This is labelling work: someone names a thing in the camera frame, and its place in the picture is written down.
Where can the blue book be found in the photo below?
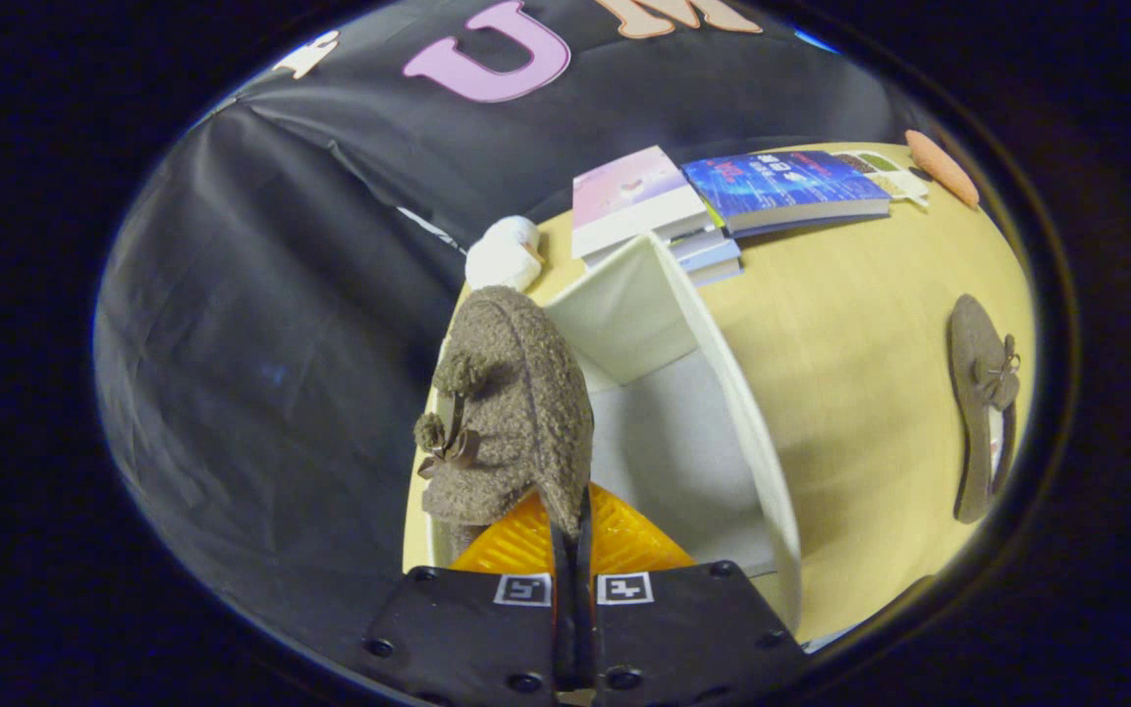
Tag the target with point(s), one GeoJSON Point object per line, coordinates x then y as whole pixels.
{"type": "Point", "coordinates": [781, 182]}

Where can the pink book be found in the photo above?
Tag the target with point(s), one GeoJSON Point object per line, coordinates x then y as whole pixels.
{"type": "Point", "coordinates": [629, 196]}

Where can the white plush ball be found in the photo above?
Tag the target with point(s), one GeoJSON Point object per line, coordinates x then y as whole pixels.
{"type": "Point", "coordinates": [499, 257]}

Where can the white compartment tray with grains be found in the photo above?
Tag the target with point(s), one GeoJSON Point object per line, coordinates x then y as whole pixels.
{"type": "Point", "coordinates": [894, 182]}

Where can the orange fuzzy oval sponge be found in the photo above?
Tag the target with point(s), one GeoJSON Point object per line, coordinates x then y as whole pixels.
{"type": "Point", "coordinates": [943, 169]}

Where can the black backdrop cloth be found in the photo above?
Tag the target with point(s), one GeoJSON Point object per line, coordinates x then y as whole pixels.
{"type": "Point", "coordinates": [261, 324]}

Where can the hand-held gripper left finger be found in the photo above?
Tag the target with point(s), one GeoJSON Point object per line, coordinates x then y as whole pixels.
{"type": "Point", "coordinates": [467, 638]}

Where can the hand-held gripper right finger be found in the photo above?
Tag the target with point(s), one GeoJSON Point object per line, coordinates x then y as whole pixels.
{"type": "Point", "coordinates": [683, 638]}

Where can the grey books under pink book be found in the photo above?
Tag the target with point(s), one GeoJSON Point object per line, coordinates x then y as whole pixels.
{"type": "Point", "coordinates": [713, 257]}

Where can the brown fuzzy shoe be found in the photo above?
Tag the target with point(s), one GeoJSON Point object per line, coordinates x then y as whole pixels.
{"type": "Point", "coordinates": [526, 412]}
{"type": "Point", "coordinates": [978, 393]}

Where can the cream fabric storage box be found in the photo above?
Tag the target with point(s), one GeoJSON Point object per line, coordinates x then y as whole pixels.
{"type": "Point", "coordinates": [673, 442]}

